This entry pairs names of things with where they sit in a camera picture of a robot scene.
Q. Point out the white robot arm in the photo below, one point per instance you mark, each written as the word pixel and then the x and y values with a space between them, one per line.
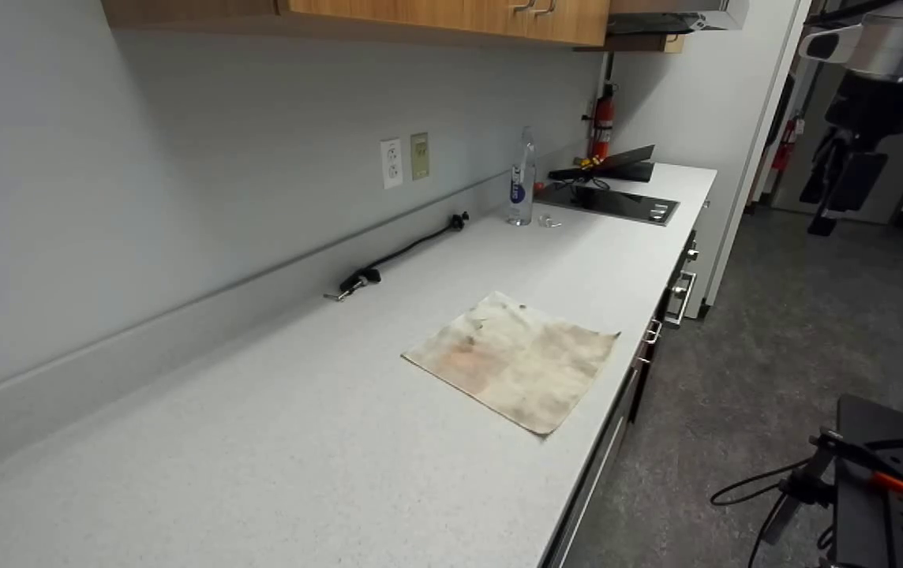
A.
pixel 867 43

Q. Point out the black mounting table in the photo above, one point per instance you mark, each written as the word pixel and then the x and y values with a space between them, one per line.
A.
pixel 870 518

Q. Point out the beige wall plate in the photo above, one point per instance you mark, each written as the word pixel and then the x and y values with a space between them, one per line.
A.
pixel 419 155

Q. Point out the stainless steel sink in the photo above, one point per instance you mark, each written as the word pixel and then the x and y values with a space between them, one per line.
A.
pixel 608 204

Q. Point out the stained beige cloth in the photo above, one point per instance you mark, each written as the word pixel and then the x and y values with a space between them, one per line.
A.
pixel 517 361

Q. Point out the orange handled clamp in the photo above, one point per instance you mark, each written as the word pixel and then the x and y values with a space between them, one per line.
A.
pixel 881 475

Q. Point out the red fire extinguisher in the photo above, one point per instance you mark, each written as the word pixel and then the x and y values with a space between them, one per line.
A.
pixel 602 126

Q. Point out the clear plastic water bottle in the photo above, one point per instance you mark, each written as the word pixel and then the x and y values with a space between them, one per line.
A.
pixel 519 188

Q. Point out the white wall outlet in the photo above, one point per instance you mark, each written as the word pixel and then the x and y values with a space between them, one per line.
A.
pixel 393 161

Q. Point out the wooden upper cabinet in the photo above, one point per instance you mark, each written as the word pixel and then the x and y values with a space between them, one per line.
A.
pixel 559 23

